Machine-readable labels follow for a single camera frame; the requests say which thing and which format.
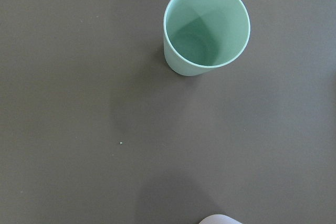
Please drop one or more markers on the pink cup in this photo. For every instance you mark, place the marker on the pink cup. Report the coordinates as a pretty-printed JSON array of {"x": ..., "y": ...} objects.
[{"x": 219, "y": 219}]

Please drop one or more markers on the green cup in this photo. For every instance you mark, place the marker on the green cup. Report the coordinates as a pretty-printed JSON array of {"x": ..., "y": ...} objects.
[{"x": 202, "y": 35}]

